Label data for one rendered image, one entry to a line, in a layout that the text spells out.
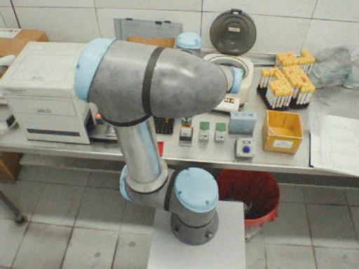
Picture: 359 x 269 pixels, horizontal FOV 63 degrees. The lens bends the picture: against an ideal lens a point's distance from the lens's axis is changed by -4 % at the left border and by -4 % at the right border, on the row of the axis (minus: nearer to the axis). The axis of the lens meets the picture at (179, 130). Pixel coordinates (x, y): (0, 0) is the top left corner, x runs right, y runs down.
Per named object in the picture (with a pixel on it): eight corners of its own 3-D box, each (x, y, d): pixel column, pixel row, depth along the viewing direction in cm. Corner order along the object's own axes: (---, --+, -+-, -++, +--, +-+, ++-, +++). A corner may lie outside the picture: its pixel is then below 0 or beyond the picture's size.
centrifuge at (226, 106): (191, 108, 136) (192, 87, 127) (203, 69, 155) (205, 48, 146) (245, 118, 132) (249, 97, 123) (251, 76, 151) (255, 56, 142)
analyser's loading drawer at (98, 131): (82, 139, 122) (78, 130, 118) (86, 127, 126) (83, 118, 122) (132, 142, 120) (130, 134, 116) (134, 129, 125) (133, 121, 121)
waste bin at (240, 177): (202, 250, 181) (207, 218, 147) (205, 196, 205) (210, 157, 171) (265, 254, 178) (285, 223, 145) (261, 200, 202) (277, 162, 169)
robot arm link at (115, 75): (170, 218, 87) (145, 81, 43) (122, 204, 90) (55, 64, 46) (182, 182, 93) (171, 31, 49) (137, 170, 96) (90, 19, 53)
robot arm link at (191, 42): (172, 42, 89) (180, 28, 95) (172, 71, 98) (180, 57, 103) (198, 46, 88) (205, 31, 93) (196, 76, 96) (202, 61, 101)
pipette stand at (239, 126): (228, 137, 125) (231, 120, 117) (227, 125, 129) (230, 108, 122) (252, 139, 124) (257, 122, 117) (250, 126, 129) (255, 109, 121)
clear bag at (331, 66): (312, 91, 144) (325, 59, 130) (294, 69, 155) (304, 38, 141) (355, 83, 149) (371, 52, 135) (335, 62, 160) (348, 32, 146)
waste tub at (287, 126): (262, 150, 120) (268, 134, 113) (261, 126, 129) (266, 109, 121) (296, 155, 119) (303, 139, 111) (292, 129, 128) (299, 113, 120)
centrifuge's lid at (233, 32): (211, 7, 131) (214, 1, 137) (206, 58, 148) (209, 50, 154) (261, 13, 128) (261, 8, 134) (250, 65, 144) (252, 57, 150)
